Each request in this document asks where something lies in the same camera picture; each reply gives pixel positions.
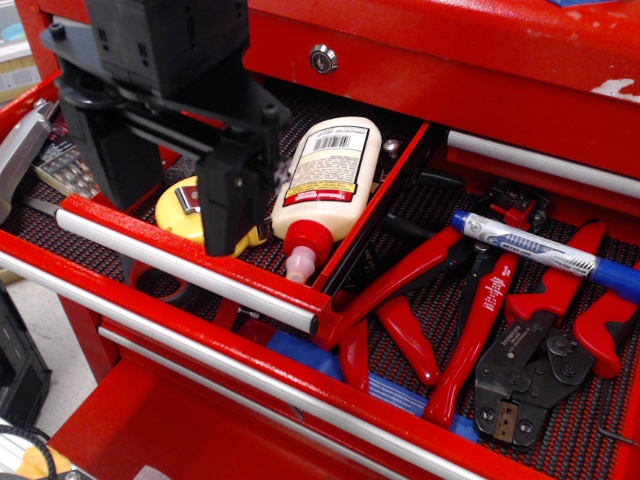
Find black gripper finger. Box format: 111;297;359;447
196;130;276;256

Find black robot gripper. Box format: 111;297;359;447
41;1;289;210

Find blue dry erase marker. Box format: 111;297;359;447
451;210;639;305

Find red small upper drawer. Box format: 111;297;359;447
0;69;432;351

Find red wide lower drawer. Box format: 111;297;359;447
0;174;640;480

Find blue package in drawer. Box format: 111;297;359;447
266;329;479;442

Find yellow tape measure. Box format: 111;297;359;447
155;176;271;257

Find drill bit set case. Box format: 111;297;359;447
32;135;100;199

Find white glue bottle red cap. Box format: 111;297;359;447
271;116;382;284

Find silver metal tool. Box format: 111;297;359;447
1;99;58;223

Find silver cabinet lock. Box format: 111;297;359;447
309;44;338;75

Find red tool chest cabinet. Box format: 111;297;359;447
14;0;640;480

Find black box on floor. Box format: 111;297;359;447
1;284;52;427

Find black hex key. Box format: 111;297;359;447
597;394;640;448

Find red handled pliers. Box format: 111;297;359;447
339;296;441;393

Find red handled wire stripper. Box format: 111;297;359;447
329;179;551;429

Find black cable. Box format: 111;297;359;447
0;424;57;480

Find red handled crimping tool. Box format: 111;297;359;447
474;220;639;450

